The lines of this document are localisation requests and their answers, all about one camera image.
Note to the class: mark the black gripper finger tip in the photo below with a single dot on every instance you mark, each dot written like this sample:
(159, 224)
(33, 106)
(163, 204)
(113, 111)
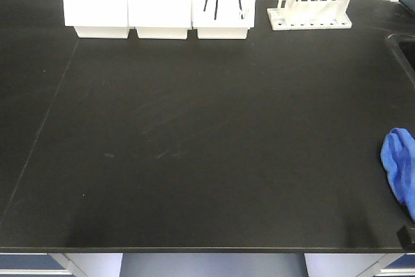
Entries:
(406, 237)

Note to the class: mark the blue cloth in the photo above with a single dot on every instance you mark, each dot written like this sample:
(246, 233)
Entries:
(397, 157)

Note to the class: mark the blue base cabinet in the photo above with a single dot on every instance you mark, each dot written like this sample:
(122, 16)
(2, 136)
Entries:
(404, 266)
(31, 265)

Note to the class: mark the black lab sink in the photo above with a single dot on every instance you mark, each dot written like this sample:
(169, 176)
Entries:
(402, 48)

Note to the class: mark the white test tube rack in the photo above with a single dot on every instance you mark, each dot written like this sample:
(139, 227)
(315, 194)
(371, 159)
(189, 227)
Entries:
(309, 15)

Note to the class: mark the right white storage bin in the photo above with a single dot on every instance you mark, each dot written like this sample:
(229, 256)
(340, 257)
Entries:
(208, 29)

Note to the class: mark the white storage bin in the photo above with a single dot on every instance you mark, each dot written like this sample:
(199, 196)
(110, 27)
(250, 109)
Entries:
(208, 29)
(160, 19)
(97, 18)

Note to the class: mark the middle white storage bin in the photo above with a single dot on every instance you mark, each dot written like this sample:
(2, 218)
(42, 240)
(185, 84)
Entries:
(160, 19)

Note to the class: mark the left white storage bin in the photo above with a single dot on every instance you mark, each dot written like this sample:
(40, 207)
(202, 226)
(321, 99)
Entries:
(97, 18)

